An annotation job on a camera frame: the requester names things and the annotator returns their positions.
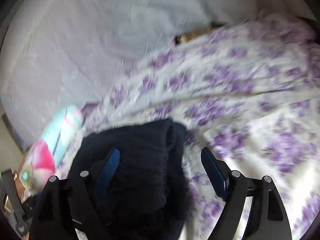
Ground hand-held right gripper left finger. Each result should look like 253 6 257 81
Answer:
29 148 121 240

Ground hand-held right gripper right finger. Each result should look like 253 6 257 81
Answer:
201 147 293 240

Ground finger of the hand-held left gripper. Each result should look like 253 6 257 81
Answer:
0 169 30 238

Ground dark navy pants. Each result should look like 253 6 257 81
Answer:
67 119 193 240

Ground colourful floral pillow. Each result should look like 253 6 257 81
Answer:
19 105 84 195

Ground purple floral bedsheet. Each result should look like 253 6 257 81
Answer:
57 12 320 240

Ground white lace cloth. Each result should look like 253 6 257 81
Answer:
0 0 263 150

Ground wooden headboard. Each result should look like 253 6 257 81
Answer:
174 24 225 44

